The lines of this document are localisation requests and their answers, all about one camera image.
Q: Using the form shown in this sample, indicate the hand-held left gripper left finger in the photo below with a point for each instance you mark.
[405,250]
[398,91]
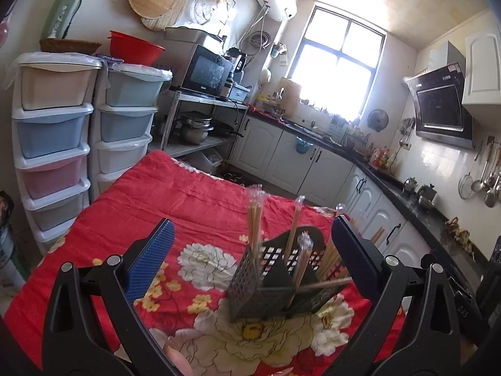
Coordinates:
[150,260]

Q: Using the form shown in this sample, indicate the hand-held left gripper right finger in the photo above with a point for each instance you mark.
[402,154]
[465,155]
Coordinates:
[354,256]

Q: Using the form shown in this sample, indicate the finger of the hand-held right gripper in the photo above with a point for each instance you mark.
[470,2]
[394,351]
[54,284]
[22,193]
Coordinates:
[434,257]

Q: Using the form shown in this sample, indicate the set of bamboo chopsticks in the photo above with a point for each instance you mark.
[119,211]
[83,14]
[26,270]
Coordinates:
[255,223]

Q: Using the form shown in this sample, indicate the dark green perforated utensil basket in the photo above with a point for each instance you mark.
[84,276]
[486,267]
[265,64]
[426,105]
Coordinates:
[250,293]

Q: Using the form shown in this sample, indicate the row of hanging steel utensils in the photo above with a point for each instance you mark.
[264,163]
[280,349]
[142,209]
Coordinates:
[487,180]

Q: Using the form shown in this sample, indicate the person's left hand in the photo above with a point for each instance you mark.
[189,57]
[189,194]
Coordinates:
[180,360]

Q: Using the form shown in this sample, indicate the black countertop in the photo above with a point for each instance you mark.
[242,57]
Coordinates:
[438,235]

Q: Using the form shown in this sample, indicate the brown ginger pile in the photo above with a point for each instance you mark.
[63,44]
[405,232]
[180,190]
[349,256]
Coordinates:
[460,237]

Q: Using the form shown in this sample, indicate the red floral blanket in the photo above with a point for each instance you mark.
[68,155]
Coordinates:
[117,211]

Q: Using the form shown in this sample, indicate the small steel teapot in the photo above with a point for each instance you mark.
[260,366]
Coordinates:
[409,187]

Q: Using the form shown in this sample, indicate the orange condiment bottles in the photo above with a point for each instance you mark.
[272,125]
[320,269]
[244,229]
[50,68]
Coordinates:
[380,158]

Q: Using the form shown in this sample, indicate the blue hanging bin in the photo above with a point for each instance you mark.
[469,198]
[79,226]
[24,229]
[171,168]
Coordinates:
[302,147]

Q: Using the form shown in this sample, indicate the dish rack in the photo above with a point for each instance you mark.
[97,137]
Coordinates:
[339,126]

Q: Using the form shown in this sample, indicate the stacked steel pots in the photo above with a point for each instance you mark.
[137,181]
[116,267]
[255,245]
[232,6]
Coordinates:
[195,131]

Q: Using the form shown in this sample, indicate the short pastel plastic drawer tower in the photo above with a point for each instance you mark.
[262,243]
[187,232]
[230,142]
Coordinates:
[125,125]

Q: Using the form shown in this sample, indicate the white green bucket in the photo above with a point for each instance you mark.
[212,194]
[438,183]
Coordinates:
[9,262]

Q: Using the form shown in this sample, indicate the black frying pan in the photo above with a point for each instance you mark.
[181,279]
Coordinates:
[227,130]

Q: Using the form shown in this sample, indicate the black range hood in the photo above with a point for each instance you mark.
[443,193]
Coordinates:
[440,105]

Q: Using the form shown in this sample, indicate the dark floral bag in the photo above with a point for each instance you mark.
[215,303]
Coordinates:
[6,207]

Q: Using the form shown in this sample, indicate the tall pastel plastic drawer tower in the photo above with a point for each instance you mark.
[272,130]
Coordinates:
[51,133]

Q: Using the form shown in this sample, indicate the metal kitchen shelf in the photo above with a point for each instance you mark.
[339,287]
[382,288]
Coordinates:
[203,102]

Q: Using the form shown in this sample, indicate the wooden cutting board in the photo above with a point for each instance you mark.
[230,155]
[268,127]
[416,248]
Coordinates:
[289,96]

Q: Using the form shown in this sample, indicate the small grey-blue box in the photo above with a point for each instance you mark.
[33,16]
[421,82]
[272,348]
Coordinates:
[238,93]

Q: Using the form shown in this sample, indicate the kitchen window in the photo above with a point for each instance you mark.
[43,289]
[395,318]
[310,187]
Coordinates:
[336,66]

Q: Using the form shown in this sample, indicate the black microwave oven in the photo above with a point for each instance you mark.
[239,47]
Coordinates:
[205,72]

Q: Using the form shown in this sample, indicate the red plastic basin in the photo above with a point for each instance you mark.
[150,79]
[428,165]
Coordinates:
[135,51]

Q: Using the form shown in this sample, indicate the black electric kettle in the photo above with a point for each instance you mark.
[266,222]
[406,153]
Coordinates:
[237,60]

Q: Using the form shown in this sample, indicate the steel tray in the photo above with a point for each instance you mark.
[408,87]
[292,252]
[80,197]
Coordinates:
[191,36]

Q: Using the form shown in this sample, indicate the brown wicker basket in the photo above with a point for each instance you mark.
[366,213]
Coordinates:
[70,46]

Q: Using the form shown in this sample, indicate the round woven straw mat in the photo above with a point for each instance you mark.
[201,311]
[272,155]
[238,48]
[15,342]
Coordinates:
[172,21]

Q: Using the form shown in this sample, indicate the white round plastic cover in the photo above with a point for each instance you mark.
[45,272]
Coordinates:
[205,8]

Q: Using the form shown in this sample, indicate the grey-green hanging pouch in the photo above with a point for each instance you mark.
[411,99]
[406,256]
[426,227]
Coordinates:
[62,9]

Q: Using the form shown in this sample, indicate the white wall cabinets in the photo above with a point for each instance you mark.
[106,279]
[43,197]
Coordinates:
[483,74]

